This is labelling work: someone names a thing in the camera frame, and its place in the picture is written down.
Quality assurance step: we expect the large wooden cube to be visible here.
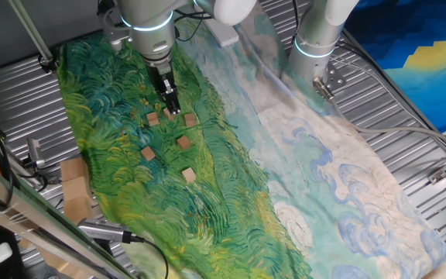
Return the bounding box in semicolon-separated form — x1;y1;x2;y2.
60;176;92;202
59;157;88;183
63;195;94;225

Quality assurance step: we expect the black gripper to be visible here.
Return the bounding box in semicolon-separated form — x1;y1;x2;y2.
146;57;181;115

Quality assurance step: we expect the blue and yellow cloth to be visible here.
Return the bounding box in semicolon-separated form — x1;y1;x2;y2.
342;0;446;135

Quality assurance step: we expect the grey conduit hose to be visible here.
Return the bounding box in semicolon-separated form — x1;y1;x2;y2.
311;76;446;156

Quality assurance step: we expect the small silver camera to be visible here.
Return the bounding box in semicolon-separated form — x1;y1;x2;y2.
26;137;46;170

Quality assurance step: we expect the white power strip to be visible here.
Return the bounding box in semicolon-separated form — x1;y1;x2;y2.
206;15;240;48

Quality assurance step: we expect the metal frame beam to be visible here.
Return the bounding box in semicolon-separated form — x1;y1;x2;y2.
0;154;137;279

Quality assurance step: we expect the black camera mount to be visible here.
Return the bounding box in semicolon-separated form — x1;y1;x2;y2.
91;238;115;259

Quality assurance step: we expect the black pole clamp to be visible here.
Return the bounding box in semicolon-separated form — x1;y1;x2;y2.
39;53;60;74

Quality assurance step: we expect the grey tripod pole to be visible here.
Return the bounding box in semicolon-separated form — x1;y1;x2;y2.
8;0;56;65

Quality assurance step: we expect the silver bar camera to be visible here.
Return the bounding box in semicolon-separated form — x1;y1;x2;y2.
76;218;133;244

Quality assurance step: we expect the painted landscape cloth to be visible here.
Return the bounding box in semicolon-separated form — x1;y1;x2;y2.
56;11;446;279

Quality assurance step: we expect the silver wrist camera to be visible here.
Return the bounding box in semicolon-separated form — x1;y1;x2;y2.
101;9;132;52

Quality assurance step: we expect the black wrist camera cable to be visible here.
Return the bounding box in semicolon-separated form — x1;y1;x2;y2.
97;0;213;43

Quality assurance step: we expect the small white case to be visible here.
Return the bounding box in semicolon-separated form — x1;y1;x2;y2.
0;242;14;264

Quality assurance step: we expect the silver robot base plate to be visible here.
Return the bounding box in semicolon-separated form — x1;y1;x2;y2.
323;60;348;93

